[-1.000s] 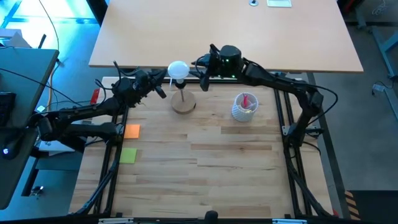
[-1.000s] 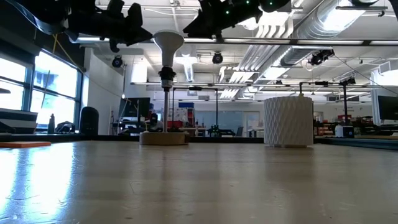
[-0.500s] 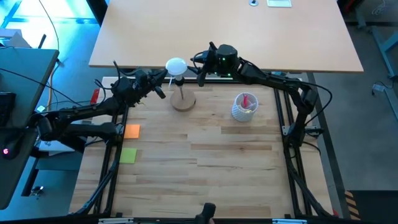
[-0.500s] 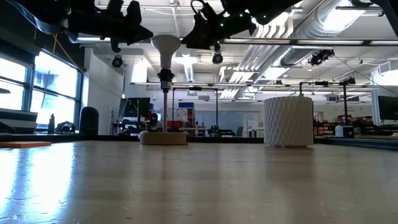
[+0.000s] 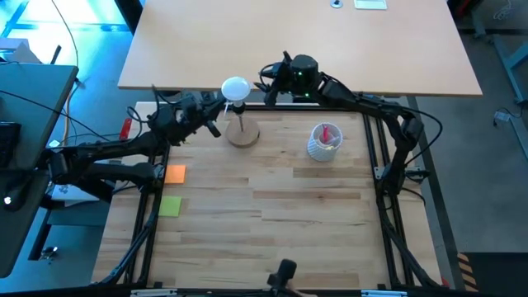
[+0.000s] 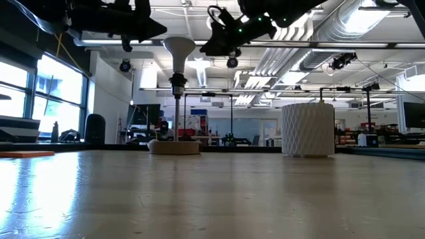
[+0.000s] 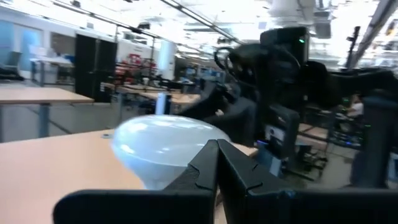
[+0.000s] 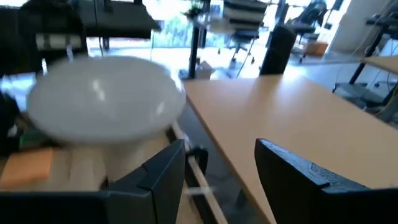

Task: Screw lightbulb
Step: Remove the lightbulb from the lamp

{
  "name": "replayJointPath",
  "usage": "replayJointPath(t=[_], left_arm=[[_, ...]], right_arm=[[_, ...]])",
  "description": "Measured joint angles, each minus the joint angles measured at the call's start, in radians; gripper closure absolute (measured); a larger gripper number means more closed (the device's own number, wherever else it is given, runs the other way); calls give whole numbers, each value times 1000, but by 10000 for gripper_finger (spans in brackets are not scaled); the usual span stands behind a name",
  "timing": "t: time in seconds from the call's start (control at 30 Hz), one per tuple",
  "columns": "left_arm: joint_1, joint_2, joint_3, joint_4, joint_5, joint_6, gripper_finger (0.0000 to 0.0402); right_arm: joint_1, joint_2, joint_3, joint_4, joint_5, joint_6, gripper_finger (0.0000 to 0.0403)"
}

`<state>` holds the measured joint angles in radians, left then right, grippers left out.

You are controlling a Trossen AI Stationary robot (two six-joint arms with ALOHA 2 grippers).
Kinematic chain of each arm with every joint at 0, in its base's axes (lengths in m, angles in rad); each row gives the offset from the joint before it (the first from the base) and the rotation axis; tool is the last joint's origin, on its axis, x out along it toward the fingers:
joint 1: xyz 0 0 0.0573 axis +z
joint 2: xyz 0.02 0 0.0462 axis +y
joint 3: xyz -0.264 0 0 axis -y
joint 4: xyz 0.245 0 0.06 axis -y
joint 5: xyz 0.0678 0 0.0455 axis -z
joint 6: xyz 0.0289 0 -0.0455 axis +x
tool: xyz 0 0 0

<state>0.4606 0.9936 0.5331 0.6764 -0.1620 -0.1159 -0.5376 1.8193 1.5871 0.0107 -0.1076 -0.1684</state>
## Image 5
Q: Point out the dark grey desk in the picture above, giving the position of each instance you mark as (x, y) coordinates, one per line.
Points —
(37, 95)

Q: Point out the white lampshade piece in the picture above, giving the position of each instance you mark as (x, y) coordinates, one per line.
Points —
(236, 88)

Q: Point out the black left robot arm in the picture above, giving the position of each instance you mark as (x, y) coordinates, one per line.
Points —
(123, 146)

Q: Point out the red pen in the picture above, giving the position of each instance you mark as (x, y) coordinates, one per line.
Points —
(325, 134)

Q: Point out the black yellow striped platform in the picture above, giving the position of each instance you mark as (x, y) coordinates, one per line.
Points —
(495, 276)

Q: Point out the pale rectangular desk plate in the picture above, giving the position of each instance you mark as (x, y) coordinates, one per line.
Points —
(370, 4)

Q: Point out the white paper with recycling symbol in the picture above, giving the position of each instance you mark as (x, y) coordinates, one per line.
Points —
(64, 190)

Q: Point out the grey floor power box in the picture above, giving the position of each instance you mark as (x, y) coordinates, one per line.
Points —
(504, 116)

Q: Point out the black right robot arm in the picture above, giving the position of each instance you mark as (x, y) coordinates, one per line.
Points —
(350, 99)

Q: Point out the white frame bracket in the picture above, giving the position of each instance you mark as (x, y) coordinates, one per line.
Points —
(154, 293)
(383, 293)

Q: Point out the light wooden desk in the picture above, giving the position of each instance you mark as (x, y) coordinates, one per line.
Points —
(206, 41)

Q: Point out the black computer mouse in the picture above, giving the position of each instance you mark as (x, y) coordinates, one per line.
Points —
(14, 197)

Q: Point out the yellow pen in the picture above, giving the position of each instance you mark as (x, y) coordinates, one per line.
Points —
(330, 142)

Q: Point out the white textured cup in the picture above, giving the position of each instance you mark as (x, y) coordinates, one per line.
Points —
(319, 154)

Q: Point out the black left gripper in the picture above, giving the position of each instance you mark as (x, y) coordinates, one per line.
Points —
(191, 115)

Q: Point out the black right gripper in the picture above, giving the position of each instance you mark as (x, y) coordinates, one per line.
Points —
(286, 80)

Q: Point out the green sticky note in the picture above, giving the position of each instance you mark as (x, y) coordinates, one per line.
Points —
(170, 206)

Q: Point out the red tag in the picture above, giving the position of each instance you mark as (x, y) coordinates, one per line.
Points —
(125, 130)

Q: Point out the round silver desk grommet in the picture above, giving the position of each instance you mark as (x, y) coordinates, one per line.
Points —
(336, 3)

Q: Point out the black keyboard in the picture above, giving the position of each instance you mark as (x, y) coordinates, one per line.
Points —
(8, 144)

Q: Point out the lamp stand with wooden base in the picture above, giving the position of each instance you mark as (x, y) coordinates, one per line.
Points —
(243, 136)

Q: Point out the black cylindrical object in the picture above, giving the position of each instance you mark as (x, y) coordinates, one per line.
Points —
(284, 270)

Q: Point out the orange sticky note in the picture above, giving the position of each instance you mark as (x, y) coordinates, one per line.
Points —
(175, 174)

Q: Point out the metal desk foot caster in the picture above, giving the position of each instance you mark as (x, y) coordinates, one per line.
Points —
(49, 253)

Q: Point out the black aluminium table frame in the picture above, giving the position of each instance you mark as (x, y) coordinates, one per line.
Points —
(369, 140)

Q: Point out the white cardboard box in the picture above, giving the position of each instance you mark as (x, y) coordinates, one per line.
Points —
(16, 51)

